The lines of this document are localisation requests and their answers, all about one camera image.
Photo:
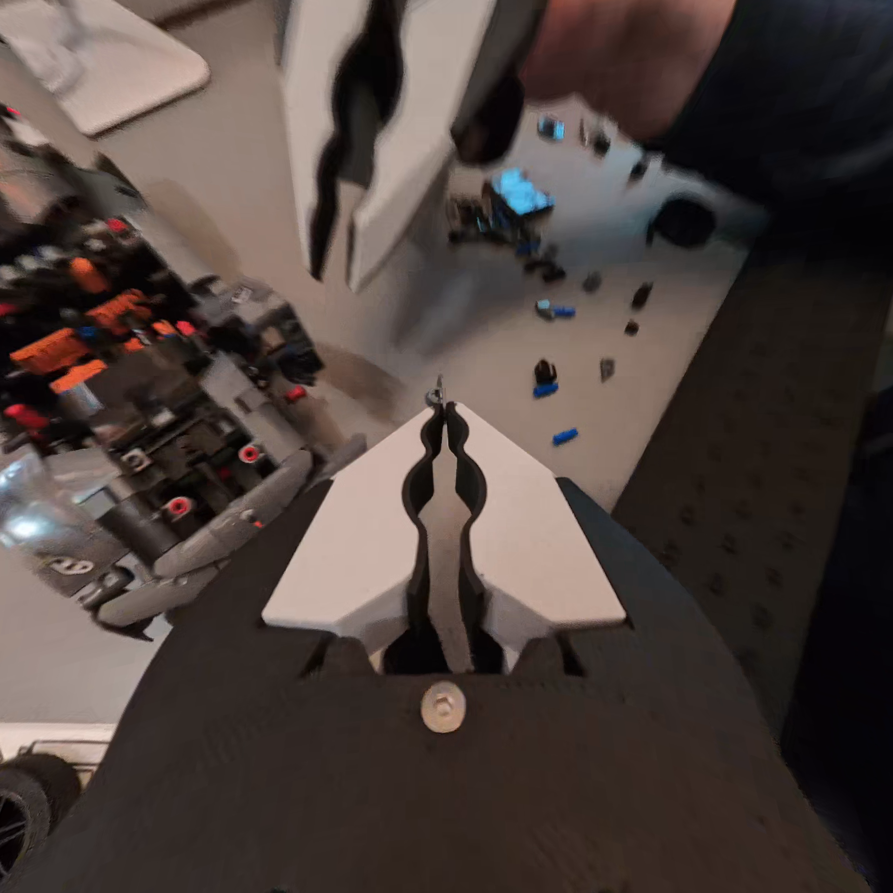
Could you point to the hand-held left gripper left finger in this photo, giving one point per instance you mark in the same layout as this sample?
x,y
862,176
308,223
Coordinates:
x,y
335,558

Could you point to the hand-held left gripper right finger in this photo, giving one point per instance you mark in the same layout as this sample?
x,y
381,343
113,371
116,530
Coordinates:
x,y
551,558

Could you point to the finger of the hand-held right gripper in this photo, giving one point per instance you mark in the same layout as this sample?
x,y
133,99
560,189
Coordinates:
x,y
310,70
432,84

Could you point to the grey lego panel assembly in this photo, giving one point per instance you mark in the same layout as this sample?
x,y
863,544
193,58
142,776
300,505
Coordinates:
x,y
520,192

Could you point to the small grey lego connector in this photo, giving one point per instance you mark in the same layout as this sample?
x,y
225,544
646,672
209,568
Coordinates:
x,y
437,394

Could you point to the grey lego car model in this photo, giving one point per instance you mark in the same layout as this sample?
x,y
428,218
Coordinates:
x,y
139,418

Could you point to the pile of small lego pieces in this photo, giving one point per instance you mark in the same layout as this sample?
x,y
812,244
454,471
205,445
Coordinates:
x,y
502,230

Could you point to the black angled lego connector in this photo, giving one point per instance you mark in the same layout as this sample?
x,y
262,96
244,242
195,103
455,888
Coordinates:
x,y
544,370

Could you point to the grey lego slope tile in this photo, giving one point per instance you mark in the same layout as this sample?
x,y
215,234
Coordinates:
x,y
544,309

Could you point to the black lego wheel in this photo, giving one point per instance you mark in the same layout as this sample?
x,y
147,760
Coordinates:
x,y
28,802
684,222

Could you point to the black flat lego liftarm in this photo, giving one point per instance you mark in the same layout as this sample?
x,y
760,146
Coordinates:
x,y
641,295

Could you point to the white rounded board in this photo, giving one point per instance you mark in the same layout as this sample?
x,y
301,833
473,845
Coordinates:
x,y
118,63

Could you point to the grey studded slope piece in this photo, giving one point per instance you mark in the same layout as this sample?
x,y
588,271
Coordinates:
x,y
591,282

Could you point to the grey lego bracket piece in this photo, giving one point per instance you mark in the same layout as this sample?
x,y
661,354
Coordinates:
x,y
607,370

